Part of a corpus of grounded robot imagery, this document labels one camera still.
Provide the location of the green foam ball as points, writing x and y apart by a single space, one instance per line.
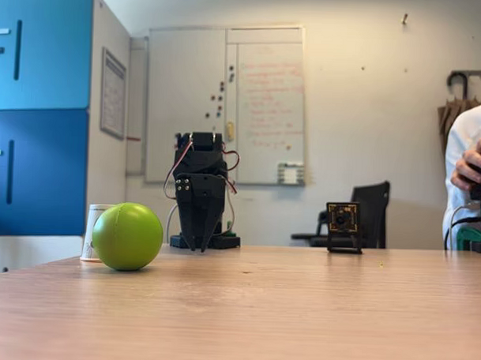
128 237

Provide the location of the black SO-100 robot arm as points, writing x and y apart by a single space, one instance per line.
206 141

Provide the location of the white paper cup leaf print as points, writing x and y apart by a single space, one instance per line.
89 230

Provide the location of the person's hand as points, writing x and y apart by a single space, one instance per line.
472 164

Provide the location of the whiteboard eraser holder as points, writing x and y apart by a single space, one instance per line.
291 174

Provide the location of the black chair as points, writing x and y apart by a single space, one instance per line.
372 200

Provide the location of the blue and white cabinet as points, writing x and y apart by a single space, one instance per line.
49 102

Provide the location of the brown folded umbrella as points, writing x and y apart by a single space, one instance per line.
450 114

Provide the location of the green table clamp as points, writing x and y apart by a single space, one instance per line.
465 237

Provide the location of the person's white sleeved arm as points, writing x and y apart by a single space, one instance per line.
463 132

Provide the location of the large wall whiteboard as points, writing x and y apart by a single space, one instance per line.
267 90

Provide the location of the small camera module on stand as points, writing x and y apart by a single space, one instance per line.
343 221

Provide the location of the wall hook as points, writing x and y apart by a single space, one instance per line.
405 18

